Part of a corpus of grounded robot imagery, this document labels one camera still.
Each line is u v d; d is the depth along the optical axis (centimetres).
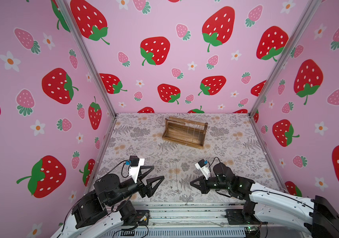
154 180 52
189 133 108
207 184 67
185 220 73
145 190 51
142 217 72
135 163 50
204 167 69
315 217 42
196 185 71
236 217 74
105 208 48
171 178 88
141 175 60
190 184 73
